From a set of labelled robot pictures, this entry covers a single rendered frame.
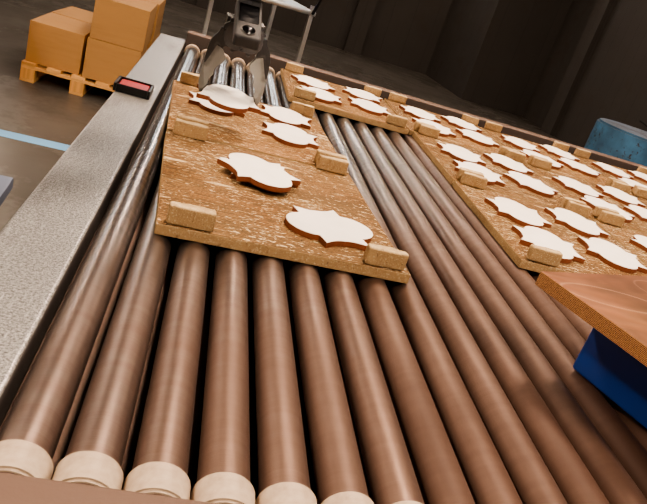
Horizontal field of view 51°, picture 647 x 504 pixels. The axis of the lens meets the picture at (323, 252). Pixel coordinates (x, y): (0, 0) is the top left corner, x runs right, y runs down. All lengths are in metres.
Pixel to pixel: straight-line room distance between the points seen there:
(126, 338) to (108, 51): 4.24
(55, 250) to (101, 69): 4.10
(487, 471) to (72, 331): 0.40
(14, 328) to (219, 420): 0.20
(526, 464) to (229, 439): 0.29
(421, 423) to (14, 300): 0.40
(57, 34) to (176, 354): 4.34
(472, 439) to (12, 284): 0.47
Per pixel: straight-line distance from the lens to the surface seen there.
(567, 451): 0.75
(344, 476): 0.58
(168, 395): 0.60
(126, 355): 0.64
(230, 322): 0.72
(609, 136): 4.58
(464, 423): 0.71
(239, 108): 1.26
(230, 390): 0.62
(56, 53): 4.93
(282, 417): 0.61
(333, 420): 0.63
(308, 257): 0.89
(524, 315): 1.03
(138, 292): 0.73
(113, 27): 4.81
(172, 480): 0.52
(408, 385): 0.73
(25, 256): 0.78
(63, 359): 0.62
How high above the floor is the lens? 1.28
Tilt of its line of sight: 22 degrees down
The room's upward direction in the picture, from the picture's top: 19 degrees clockwise
